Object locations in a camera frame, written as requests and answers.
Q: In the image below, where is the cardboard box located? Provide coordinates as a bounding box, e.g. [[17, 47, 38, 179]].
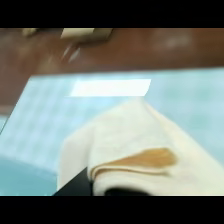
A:
[[59, 27, 114, 46]]

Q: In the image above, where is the cream garment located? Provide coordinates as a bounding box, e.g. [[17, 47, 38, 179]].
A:
[[56, 98, 224, 197]]

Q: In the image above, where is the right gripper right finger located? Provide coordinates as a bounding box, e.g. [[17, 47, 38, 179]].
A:
[[103, 187, 153, 197]]

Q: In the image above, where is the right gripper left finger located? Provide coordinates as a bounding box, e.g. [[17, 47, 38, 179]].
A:
[[53, 166, 96, 197]]

